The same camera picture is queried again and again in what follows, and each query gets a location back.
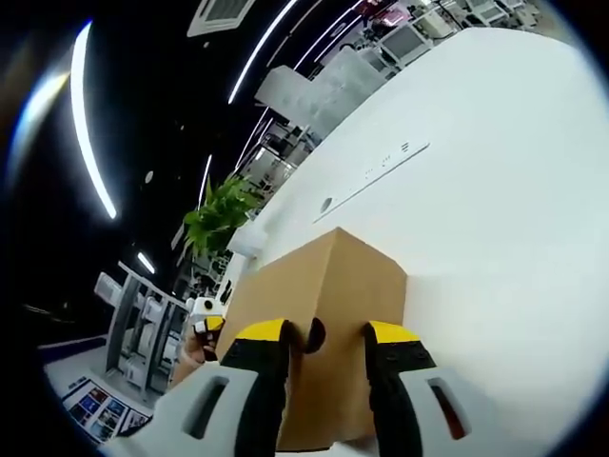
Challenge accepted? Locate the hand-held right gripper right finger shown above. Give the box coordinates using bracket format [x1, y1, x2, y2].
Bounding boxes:
[363, 320, 482, 457]

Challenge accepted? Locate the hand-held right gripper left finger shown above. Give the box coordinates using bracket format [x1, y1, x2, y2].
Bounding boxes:
[142, 318, 300, 457]

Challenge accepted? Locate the brown cardboard shoe box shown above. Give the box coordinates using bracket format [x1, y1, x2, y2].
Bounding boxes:
[216, 227, 409, 453]

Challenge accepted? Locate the person's left hand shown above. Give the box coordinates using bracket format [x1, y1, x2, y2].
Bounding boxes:
[183, 332, 210, 367]

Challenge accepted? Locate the green plant in white pot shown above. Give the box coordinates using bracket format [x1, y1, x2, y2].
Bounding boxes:
[183, 174, 266, 261]

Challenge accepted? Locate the white frosted desk partition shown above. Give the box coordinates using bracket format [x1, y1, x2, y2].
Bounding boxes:
[254, 47, 377, 144]

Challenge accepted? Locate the long curved ceiling light strip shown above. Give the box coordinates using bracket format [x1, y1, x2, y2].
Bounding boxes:
[227, 0, 299, 104]

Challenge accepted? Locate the ceiling air conditioner vent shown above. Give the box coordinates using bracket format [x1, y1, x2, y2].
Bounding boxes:
[187, 0, 256, 38]

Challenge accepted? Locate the white monitor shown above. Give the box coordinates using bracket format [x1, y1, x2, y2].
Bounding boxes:
[380, 26, 432, 66]

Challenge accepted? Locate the wall poster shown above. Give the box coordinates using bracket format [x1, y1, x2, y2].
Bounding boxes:
[61, 375, 153, 442]

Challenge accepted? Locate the white table cable cover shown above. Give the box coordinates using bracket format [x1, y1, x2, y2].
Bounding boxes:
[312, 140, 432, 225]

